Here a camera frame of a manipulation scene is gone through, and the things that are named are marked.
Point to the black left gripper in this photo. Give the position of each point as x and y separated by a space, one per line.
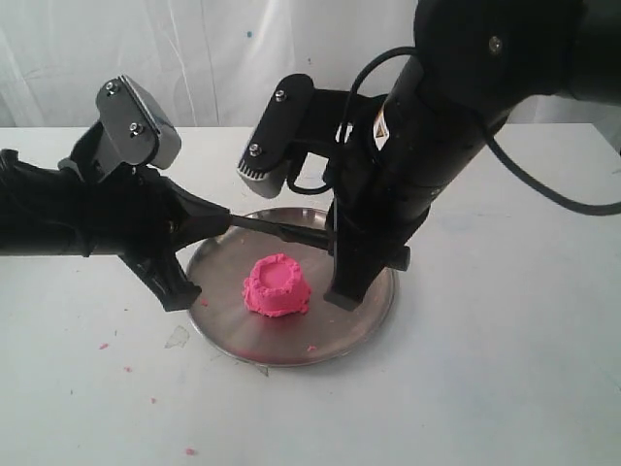
132 209

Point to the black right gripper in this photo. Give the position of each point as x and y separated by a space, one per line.
380 199

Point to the black knife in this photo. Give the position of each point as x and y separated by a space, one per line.
315 238

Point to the pink clay lump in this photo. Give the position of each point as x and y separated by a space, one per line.
276 287

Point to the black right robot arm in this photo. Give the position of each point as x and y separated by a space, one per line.
471 64

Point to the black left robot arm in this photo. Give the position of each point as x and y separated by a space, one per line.
33 200

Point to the round steel plate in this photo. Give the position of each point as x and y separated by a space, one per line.
325 331

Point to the white backdrop curtain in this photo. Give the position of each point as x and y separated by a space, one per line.
207 63

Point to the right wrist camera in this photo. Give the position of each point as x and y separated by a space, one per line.
299 119

